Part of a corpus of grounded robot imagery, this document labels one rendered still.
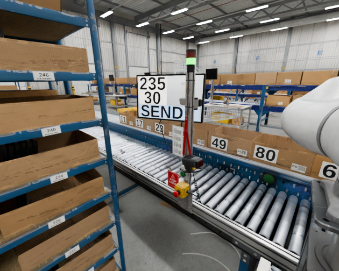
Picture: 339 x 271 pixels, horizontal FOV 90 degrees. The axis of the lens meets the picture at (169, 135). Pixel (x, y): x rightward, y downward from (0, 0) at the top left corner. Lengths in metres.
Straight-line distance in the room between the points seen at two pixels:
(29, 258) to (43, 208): 0.22
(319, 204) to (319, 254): 0.16
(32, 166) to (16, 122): 0.18
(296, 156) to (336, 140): 0.94
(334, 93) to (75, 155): 0.94
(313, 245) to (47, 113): 0.97
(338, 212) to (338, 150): 0.13
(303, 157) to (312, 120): 0.89
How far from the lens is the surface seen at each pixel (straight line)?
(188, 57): 0.96
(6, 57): 0.79
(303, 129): 0.60
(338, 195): 0.54
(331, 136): 0.53
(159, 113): 1.18
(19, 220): 0.95
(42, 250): 1.06
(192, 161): 0.96
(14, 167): 0.85
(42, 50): 0.81
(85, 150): 0.90
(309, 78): 5.91
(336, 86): 0.65
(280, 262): 1.12
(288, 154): 1.46
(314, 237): 0.70
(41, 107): 0.81
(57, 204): 0.95
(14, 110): 0.80
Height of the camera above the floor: 1.51
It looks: 18 degrees down
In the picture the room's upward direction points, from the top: straight up
